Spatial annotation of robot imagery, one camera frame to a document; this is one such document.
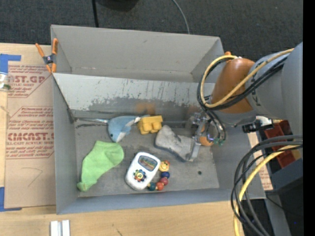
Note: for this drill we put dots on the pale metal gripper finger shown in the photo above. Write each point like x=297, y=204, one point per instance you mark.
x=190, y=152
x=196, y=150

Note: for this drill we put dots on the orange ball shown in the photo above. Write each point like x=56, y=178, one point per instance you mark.
x=206, y=141

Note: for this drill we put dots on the grey sock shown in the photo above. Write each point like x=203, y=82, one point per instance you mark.
x=169, y=140

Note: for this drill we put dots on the yellow toy block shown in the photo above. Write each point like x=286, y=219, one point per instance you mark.
x=150, y=124

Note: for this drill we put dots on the white toy with coloured beads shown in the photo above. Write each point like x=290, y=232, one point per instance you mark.
x=141, y=171

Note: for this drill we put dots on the blue plush dolphin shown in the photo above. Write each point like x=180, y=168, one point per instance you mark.
x=118, y=129

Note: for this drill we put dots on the grey metal bin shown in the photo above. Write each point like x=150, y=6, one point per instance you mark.
x=137, y=58

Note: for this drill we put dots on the green sock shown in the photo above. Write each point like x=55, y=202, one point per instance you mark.
x=98, y=161

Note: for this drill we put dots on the brown cardboard board, red print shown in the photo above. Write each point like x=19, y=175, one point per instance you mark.
x=29, y=156

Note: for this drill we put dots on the black cylinder on white bracket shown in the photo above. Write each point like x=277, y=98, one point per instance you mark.
x=253, y=126

